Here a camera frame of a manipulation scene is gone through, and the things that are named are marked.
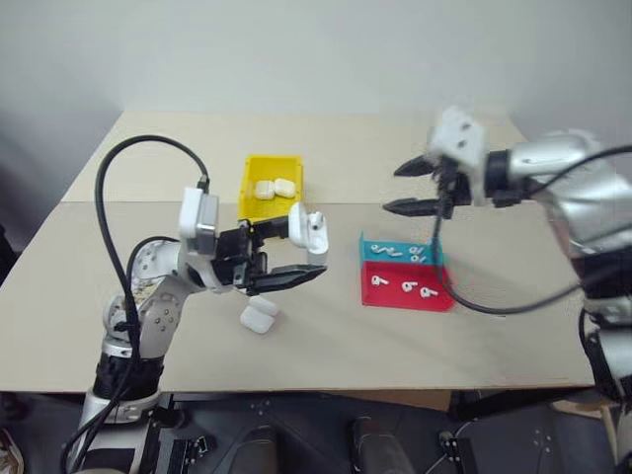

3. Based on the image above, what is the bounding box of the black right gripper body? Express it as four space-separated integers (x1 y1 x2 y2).
431 154 475 219

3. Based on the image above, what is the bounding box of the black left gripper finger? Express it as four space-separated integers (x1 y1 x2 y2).
248 265 330 293
249 214 295 246

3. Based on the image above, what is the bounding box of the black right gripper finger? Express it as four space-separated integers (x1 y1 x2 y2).
382 197 441 218
392 153 439 180

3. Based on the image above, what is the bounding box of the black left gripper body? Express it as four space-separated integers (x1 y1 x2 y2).
211 220 272 293

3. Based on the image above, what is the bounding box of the yellow plastic bin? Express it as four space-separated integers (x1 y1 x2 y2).
237 153 305 222

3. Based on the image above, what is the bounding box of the teal plastic tray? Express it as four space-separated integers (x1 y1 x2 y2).
355 230 451 267

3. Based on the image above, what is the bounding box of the red plastic tray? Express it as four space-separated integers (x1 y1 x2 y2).
359 260 456 314

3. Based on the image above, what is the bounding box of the black metal plate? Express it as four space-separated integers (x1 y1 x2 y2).
451 402 621 474

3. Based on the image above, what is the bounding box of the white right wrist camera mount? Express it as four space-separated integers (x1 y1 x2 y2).
426 105 491 207

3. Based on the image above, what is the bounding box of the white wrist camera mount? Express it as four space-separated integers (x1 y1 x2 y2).
426 105 491 207
178 186 221 256

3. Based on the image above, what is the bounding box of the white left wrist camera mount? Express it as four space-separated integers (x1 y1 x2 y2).
178 186 221 256

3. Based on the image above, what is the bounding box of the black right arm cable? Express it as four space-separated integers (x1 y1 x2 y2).
432 144 632 315

